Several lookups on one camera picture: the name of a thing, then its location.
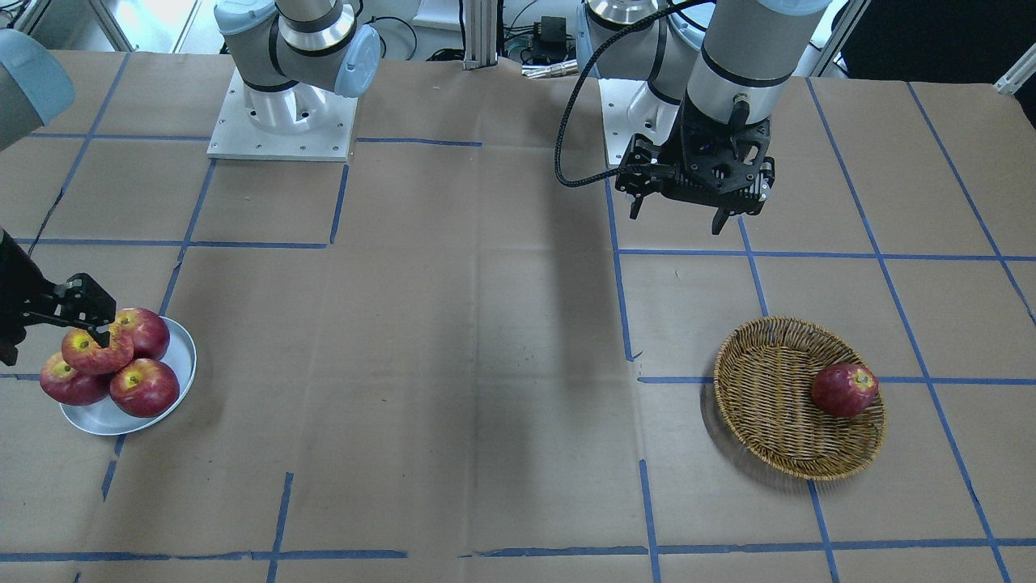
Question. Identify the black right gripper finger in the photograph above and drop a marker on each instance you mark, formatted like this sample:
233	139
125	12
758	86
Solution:
78	301
97	327

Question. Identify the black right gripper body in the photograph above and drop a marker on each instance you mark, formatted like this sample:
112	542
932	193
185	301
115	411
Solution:
16	279

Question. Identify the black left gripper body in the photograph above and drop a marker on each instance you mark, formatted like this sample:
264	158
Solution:
645	166

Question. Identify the red yellow carried apple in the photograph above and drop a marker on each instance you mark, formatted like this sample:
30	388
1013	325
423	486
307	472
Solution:
81	352

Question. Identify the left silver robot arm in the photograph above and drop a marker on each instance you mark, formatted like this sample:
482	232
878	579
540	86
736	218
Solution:
747	49

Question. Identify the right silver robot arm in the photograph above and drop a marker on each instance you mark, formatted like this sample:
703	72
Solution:
276	45

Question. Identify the red apple plate back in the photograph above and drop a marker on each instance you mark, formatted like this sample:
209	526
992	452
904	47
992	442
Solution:
148	332

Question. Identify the red apple plate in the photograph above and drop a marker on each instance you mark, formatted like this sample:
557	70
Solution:
144	388
70	386
148	332

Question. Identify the red apple plate front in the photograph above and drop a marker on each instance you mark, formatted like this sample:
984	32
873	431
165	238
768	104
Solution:
144	388

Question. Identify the light blue plate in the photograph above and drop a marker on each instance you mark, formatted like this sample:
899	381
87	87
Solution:
104	418

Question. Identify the woven wicker basket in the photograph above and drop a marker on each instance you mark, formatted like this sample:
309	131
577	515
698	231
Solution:
763	377

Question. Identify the red apple in basket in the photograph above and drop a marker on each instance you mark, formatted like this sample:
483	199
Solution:
844	390

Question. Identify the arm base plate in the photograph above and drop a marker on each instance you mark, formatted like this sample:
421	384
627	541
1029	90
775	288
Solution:
301	123
636	107

